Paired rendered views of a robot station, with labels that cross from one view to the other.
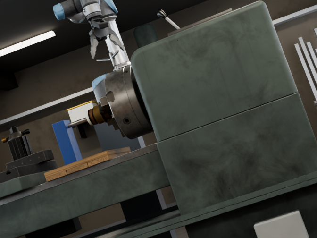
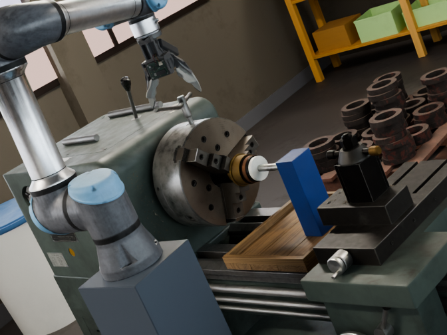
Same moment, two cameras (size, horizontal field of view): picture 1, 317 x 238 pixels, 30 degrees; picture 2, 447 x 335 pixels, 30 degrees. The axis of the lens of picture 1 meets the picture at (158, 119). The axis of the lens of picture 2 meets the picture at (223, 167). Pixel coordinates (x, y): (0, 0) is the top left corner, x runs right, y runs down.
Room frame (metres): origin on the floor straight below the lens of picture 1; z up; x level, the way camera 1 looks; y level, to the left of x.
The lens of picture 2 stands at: (4.45, 1.59, 1.75)
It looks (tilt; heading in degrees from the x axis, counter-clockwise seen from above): 16 degrees down; 218
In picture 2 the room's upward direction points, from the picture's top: 24 degrees counter-clockwise
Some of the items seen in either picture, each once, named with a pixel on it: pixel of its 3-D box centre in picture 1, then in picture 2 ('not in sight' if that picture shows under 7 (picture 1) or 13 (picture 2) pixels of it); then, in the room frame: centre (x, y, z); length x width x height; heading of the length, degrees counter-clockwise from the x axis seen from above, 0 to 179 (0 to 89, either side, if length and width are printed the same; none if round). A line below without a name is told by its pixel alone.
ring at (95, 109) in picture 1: (100, 114); (245, 169); (2.67, 0.24, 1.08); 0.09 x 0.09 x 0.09; 78
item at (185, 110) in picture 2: (115, 64); (187, 114); (2.63, 0.10, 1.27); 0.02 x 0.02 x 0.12
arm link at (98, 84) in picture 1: (104, 88); (100, 201); (3.19, 0.22, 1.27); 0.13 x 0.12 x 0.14; 86
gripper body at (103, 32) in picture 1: (97, 28); (155, 56); (2.68, 0.13, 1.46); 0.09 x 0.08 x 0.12; 21
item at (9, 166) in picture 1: (29, 161); (364, 205); (2.83, 0.65, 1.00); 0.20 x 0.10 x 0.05; 78
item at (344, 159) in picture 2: (16, 135); (352, 152); (2.84, 0.68, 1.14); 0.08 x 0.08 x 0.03
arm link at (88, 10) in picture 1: (91, 11); (146, 27); (2.67, 0.13, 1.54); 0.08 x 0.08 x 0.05
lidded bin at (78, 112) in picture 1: (84, 113); not in sight; (9.67, 1.12, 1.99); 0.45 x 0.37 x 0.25; 85
